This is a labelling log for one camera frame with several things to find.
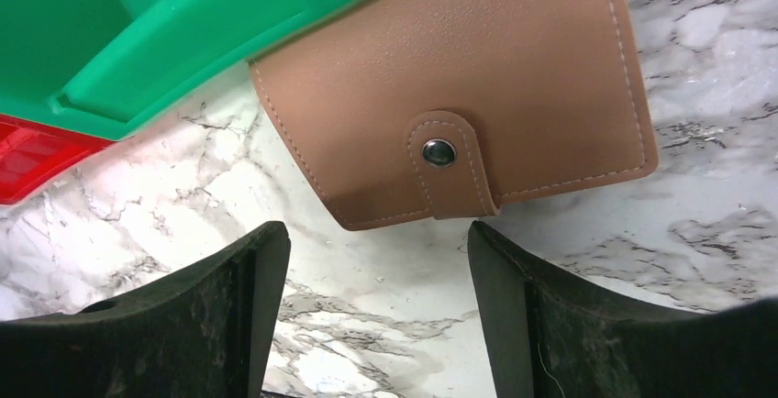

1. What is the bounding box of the green plastic bin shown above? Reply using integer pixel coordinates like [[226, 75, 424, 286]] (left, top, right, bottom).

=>
[[1, 0, 362, 140]]

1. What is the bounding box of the red plastic bin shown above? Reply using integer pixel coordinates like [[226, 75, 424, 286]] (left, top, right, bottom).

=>
[[1, 115, 114, 205]]

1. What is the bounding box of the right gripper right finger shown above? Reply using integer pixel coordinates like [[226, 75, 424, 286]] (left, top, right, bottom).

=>
[[467, 221, 777, 397]]

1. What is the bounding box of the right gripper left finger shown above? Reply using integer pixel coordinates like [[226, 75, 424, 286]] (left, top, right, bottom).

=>
[[1, 221, 291, 397]]

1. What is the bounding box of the brown leather card holder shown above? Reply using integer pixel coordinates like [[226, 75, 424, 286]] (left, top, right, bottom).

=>
[[250, 0, 658, 231]]

